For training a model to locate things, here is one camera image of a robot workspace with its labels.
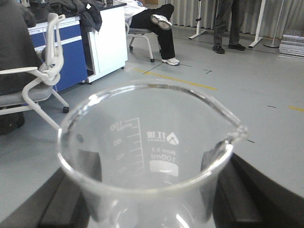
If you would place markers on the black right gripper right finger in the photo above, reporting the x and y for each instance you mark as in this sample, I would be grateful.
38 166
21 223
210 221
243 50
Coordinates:
243 197

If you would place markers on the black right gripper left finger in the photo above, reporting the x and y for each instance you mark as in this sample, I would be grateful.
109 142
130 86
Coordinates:
58 203

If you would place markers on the clear glass beaker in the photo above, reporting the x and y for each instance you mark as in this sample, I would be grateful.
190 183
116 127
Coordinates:
148 154

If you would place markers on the blue white lab cabinet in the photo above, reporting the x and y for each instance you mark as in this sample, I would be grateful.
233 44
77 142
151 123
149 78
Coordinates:
91 55

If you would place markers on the white office chair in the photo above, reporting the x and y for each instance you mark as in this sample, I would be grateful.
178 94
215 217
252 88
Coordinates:
47 76

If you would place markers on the person in dark jacket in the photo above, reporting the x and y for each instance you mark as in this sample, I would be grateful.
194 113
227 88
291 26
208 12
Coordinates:
16 47

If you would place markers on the grey white chair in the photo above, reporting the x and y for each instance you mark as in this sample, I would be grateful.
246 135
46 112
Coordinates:
134 33

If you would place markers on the dark jacket on counter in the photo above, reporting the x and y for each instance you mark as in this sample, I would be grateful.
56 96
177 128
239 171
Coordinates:
87 10

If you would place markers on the seated person black trousers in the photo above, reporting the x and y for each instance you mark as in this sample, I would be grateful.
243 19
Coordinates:
155 20

